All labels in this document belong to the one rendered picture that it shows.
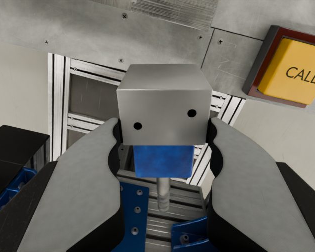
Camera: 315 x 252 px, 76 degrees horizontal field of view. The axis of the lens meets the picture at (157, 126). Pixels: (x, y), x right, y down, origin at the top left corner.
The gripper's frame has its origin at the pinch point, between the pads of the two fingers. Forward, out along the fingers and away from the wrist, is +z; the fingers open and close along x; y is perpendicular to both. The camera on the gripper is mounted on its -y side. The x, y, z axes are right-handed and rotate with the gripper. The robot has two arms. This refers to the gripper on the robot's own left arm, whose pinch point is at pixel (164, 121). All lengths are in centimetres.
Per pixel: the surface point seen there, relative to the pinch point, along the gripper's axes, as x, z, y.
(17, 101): -83, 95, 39
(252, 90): 10.9, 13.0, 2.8
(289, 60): 13.1, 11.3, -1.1
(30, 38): -15.8, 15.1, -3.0
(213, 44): 6.0, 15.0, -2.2
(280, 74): 12.7, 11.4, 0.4
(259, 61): 11.2, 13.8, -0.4
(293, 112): 75, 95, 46
